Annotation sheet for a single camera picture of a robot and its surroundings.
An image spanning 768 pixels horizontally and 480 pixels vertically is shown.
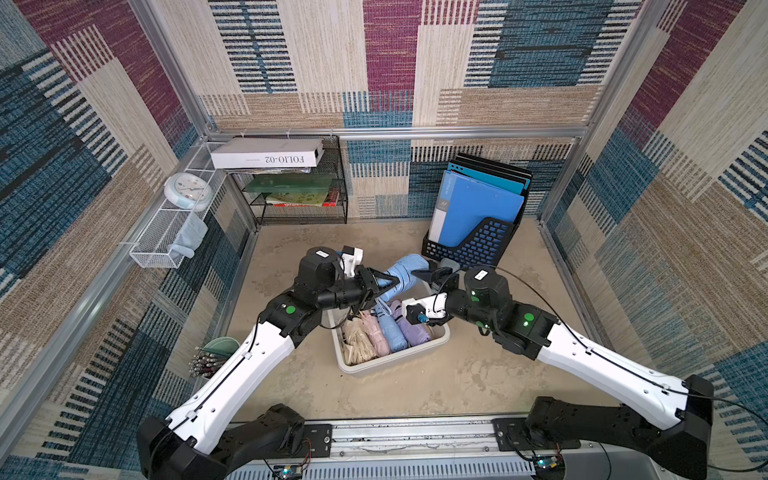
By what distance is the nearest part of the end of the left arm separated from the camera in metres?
0.53

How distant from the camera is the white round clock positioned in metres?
0.73

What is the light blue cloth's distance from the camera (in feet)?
2.18
